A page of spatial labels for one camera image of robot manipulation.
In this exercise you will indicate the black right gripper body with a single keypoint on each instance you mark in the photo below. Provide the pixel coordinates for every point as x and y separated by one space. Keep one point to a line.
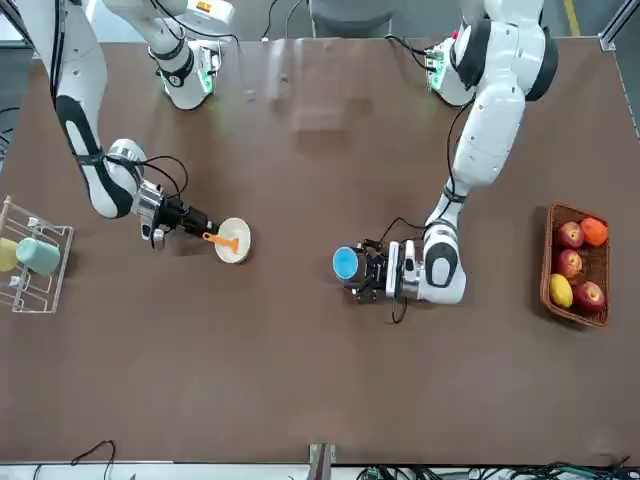
175 215

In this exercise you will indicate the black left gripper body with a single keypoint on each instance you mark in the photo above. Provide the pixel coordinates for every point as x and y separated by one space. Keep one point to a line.
380 272

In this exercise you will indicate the blue cup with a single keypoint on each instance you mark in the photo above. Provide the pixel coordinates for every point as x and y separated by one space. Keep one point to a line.
346 263

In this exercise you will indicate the orange brush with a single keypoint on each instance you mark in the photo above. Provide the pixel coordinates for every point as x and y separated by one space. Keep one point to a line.
225 241

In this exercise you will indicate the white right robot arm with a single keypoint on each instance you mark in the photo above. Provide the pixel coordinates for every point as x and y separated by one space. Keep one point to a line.
82 90

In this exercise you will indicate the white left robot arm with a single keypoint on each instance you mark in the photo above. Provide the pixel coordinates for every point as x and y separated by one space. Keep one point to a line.
495 100

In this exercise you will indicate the green cup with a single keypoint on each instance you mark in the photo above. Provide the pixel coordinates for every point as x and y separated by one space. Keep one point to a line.
37 256

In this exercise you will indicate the yellow cup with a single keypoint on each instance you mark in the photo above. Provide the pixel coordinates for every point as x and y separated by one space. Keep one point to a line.
7 255

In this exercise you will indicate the cream bowl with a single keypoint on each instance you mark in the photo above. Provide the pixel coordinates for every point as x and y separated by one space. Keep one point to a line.
237 227

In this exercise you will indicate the yellow lemon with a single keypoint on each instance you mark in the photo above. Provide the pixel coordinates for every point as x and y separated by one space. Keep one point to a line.
561 290

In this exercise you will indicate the red apple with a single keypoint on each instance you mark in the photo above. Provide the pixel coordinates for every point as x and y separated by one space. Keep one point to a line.
589 297
569 263
570 235

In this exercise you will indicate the orange fruit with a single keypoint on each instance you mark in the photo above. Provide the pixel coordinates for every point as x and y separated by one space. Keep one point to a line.
595 231

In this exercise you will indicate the brown wicker basket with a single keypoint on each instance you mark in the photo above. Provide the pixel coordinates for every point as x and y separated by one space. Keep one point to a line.
600 270

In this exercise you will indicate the grey office chair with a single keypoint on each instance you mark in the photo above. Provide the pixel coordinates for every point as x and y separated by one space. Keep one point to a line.
350 17

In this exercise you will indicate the aluminium frame post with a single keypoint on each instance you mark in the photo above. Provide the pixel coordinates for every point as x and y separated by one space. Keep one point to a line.
322 461
617 27

